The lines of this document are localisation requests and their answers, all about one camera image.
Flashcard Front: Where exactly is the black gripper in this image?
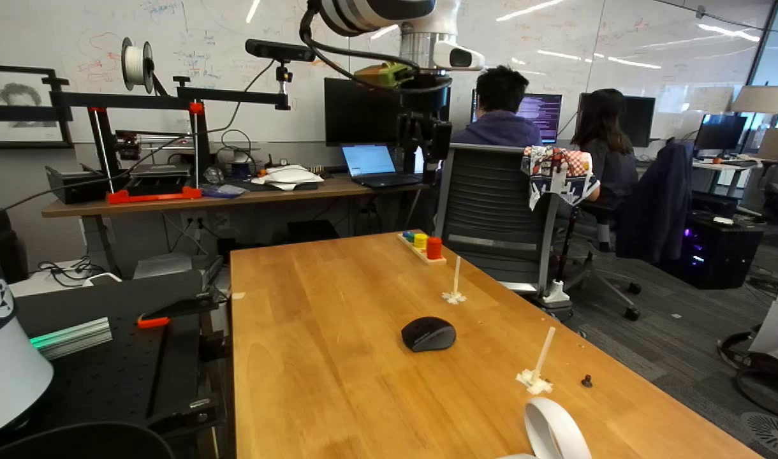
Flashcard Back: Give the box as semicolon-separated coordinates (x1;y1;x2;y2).
395;72;453;167

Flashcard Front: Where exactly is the black computer mouse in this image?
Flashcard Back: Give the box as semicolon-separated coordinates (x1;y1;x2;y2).
398;314;459;354

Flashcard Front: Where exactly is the open laptop blue screen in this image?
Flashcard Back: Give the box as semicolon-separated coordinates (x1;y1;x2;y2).
339;141;425;191

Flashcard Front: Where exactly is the person in purple shirt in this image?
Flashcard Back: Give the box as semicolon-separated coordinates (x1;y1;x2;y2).
450;65;543;151

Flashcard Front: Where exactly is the grey mesh office chair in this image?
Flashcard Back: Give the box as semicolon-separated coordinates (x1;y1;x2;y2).
436;141;644;323

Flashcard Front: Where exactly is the monitor with purple screen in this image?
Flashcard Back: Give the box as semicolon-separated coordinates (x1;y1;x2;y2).
514;90;566;147

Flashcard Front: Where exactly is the white paper stack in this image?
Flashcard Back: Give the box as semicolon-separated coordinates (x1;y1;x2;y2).
249;163;327;195

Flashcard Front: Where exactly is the patterned cloth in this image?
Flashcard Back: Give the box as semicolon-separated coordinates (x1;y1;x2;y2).
520;145;603;215

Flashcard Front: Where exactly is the person with long hair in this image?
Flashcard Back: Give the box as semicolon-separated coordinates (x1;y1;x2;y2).
569;86;639;215

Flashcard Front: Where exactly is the dark blue jacket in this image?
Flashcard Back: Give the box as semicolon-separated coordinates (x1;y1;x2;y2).
613;139;700;271

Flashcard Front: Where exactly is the red black 3D printer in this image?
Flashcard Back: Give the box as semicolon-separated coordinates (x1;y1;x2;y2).
54;73;292;209

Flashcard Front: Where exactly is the long wooden desk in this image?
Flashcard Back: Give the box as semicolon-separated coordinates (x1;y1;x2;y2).
37;173;427;221

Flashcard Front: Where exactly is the beige lampshade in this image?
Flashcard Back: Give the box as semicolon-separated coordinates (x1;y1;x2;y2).
689;85;737;114
730;85;778;117

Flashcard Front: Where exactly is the grey flat box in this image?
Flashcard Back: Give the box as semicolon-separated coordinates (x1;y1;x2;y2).
130;249;193;281

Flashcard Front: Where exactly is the white filament spool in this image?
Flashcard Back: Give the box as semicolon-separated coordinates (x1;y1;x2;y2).
116;37;157;95

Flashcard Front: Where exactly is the black computer tower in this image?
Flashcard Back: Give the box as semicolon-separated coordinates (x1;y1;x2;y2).
677;211;764;290

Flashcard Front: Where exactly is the black box device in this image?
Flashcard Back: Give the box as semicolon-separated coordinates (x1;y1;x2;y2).
42;163;110;204

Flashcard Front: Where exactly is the black workbench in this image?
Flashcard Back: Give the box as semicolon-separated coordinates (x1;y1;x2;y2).
0;271;231;459

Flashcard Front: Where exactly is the green-lit metal bar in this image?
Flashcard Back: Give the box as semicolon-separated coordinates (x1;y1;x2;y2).
28;314;114;362

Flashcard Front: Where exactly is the black framed picture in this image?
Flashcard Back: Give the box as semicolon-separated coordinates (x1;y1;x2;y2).
0;62;65;147

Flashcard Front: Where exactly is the black bag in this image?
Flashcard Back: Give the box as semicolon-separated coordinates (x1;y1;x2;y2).
0;206;28;283

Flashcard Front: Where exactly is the green wrist camera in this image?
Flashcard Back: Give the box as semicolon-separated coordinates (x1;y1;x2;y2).
352;58;421;91

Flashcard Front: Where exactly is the wooden ring stacker board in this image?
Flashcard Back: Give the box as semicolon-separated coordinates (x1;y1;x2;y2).
395;230;449;267

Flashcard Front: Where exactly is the black camera on stand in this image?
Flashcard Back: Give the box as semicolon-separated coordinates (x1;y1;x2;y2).
242;37;319;86

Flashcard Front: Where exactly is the orange handled tool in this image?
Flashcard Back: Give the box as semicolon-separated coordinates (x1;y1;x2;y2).
131;314;173;332

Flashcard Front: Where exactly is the white cable bundle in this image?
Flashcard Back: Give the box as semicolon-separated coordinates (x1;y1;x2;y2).
33;258;126;290

